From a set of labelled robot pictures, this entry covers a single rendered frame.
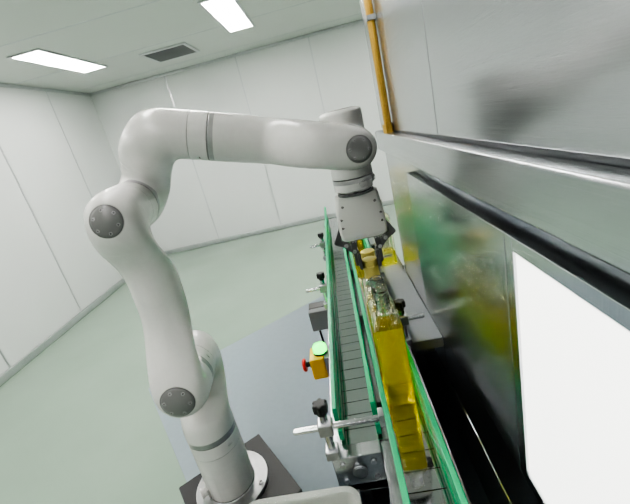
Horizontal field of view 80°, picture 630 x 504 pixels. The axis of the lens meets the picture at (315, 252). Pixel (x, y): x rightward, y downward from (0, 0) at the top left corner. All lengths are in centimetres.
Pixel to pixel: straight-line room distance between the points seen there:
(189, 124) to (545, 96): 55
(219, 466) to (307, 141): 77
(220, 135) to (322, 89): 582
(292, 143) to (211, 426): 66
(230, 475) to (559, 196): 94
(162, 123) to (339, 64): 589
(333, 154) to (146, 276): 43
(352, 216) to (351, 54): 587
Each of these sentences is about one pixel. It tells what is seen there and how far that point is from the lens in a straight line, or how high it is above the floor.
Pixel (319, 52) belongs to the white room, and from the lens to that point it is 657.
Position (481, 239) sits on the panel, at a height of 146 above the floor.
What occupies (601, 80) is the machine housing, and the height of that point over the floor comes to 162.
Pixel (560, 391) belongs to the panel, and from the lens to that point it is 43.
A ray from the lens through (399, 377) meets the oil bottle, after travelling 82.
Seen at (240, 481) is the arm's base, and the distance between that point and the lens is 110.
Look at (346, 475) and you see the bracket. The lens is 82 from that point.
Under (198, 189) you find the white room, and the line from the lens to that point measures 693.
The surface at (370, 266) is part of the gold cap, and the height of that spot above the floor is 132.
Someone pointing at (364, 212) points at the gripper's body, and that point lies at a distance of 78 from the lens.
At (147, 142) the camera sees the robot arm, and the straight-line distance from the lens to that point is 75.
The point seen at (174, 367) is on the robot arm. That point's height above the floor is 124.
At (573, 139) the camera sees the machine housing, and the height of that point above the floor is 158.
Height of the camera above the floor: 164
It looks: 19 degrees down
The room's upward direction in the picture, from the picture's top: 14 degrees counter-clockwise
